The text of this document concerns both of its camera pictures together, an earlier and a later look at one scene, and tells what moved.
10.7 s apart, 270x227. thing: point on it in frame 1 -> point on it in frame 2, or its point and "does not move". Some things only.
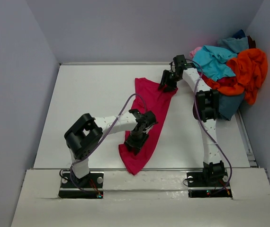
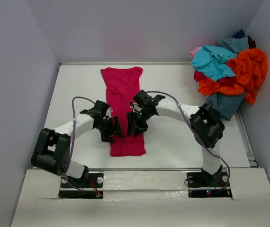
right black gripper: x=167 y=82 -> x=139 y=122
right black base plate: x=197 y=188 does not move
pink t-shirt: x=192 y=53 does not move
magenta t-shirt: x=149 y=96 -> x=122 y=90
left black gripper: x=136 y=142 -> x=108 y=129
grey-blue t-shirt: x=237 y=45 does not move
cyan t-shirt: x=213 y=63 does not move
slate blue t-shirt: x=228 y=105 does not move
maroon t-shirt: x=251 y=43 does not move
